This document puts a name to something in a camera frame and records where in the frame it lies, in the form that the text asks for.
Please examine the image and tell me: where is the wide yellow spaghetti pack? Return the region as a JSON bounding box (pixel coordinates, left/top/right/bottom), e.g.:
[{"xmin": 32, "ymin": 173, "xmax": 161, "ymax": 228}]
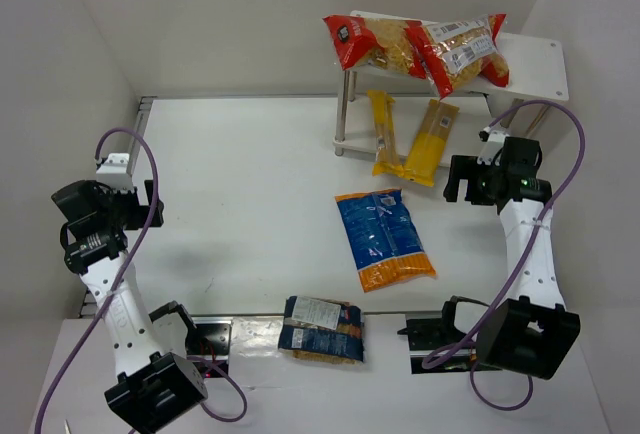
[{"xmin": 402, "ymin": 100, "xmax": 459, "ymax": 187}]

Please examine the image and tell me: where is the red pasta bag right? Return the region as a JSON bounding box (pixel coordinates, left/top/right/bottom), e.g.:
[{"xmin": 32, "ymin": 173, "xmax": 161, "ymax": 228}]
[{"xmin": 406, "ymin": 13, "xmax": 510, "ymax": 98}]

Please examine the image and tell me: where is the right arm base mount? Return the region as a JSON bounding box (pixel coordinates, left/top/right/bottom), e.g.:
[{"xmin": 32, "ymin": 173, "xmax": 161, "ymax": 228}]
[{"xmin": 397, "ymin": 311, "xmax": 476, "ymax": 375}]

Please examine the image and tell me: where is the dark blue pasta bag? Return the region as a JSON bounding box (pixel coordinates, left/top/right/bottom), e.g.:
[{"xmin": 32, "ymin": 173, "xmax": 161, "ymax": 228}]
[{"xmin": 277, "ymin": 296, "xmax": 365, "ymax": 365}]

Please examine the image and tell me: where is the red pasta bag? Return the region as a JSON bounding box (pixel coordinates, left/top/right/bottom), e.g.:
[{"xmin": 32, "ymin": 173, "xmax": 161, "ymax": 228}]
[
  {"xmin": 323, "ymin": 15, "xmax": 428, "ymax": 79},
  {"xmin": 406, "ymin": 13, "xmax": 510, "ymax": 98}
]

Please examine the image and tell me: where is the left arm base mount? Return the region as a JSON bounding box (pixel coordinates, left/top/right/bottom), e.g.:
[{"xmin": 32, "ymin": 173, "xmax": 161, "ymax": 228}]
[{"xmin": 186, "ymin": 316, "xmax": 233, "ymax": 373}]

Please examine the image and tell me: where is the red pasta bag left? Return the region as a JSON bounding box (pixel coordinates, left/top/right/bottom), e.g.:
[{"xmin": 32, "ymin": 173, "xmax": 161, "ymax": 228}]
[{"xmin": 323, "ymin": 15, "xmax": 428, "ymax": 79}]

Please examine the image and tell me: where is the purple cable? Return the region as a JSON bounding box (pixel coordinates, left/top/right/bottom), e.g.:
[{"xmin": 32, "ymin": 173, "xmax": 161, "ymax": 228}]
[
  {"xmin": 421, "ymin": 98, "xmax": 587, "ymax": 411},
  {"xmin": 30, "ymin": 127, "xmax": 249, "ymax": 434}
]

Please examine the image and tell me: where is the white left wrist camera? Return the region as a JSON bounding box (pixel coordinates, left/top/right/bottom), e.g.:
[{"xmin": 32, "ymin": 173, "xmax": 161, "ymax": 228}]
[{"xmin": 96, "ymin": 153, "xmax": 136, "ymax": 194}]

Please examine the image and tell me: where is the blue orange pasta bag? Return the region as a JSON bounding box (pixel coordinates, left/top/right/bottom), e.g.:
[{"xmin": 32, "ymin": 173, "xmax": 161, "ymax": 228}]
[{"xmin": 335, "ymin": 188, "xmax": 436, "ymax": 292}]

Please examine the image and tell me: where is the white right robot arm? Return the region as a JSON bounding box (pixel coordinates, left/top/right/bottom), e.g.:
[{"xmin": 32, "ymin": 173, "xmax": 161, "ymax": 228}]
[{"xmin": 444, "ymin": 129, "xmax": 581, "ymax": 380}]

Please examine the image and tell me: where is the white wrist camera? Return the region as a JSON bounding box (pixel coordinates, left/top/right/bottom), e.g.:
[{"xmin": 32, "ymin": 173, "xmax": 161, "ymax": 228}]
[
  {"xmin": 477, "ymin": 124, "xmax": 509, "ymax": 166},
  {"xmin": 96, "ymin": 153, "xmax": 136, "ymax": 194}
]

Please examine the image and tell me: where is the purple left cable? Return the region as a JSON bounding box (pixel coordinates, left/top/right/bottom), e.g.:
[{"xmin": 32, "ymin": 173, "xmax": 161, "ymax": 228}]
[{"xmin": 30, "ymin": 127, "xmax": 249, "ymax": 434}]

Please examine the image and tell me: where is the thin yellow spaghetti pack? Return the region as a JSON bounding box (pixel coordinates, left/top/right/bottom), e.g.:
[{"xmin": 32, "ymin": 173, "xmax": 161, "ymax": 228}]
[{"xmin": 367, "ymin": 90, "xmax": 403, "ymax": 177}]

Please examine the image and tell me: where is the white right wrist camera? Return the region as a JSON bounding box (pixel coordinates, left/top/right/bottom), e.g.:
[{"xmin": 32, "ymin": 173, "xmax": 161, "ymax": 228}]
[{"xmin": 477, "ymin": 124, "xmax": 509, "ymax": 166}]

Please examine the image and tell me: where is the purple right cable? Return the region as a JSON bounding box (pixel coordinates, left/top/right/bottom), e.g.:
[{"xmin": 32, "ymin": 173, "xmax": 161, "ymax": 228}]
[{"xmin": 421, "ymin": 98, "xmax": 587, "ymax": 411}]

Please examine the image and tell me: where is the white two-tier shelf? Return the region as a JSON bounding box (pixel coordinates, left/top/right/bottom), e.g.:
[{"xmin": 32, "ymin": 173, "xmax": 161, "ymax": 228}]
[{"xmin": 333, "ymin": 32, "xmax": 569, "ymax": 167}]

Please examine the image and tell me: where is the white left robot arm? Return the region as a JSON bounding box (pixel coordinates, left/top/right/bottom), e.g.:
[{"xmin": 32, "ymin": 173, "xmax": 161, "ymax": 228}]
[{"xmin": 52, "ymin": 180, "xmax": 207, "ymax": 433}]

